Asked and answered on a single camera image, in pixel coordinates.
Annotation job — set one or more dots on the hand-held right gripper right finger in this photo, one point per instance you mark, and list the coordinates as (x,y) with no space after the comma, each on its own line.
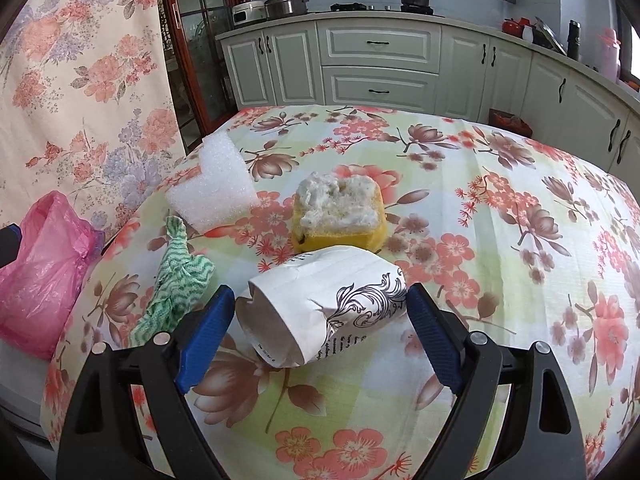
(435,340)

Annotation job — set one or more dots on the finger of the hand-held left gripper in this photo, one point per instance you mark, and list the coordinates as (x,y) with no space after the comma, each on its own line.
(9,247)

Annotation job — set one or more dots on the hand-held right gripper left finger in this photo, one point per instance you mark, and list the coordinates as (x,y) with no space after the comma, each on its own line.
(202,342)

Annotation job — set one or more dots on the pink bin liner bag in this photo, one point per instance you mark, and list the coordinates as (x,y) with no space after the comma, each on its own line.
(45,280)

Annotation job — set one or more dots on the white patterned paper bag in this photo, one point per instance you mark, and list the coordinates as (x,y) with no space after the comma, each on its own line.
(300,310)

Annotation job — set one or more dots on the green patterned cloth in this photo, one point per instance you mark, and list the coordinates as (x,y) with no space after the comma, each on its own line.
(175,280)

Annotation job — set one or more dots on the yellow sponge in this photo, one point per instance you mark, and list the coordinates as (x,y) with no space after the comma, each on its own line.
(340,232)

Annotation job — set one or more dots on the white foam piece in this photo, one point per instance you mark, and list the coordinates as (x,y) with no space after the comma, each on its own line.
(210,185)

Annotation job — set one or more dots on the floral curtain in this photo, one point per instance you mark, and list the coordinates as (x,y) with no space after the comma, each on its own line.
(90,60)

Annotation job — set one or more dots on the red waste bin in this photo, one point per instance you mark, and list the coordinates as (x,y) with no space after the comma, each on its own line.
(510,122)

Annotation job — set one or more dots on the wooden framed glass door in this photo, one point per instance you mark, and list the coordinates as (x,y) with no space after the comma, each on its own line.
(167,20)

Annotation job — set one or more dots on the white lower kitchen cabinets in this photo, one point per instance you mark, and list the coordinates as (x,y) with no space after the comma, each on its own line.
(380,45)

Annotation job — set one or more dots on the red kettle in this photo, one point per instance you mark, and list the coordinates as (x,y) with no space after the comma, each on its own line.
(515,26)

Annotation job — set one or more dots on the black bottle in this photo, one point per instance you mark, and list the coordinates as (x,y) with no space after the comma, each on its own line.
(574,39)

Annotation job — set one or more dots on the white rice cooker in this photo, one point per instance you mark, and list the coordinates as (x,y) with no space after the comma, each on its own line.
(247,14)

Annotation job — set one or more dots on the pink thermos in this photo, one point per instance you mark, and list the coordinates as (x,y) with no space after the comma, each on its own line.
(610,55)

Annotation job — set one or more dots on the black gas stove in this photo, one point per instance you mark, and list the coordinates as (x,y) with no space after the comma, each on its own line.
(350,8)

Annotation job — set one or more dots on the silver pressure cooker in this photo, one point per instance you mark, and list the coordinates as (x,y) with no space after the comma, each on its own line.
(286,6)

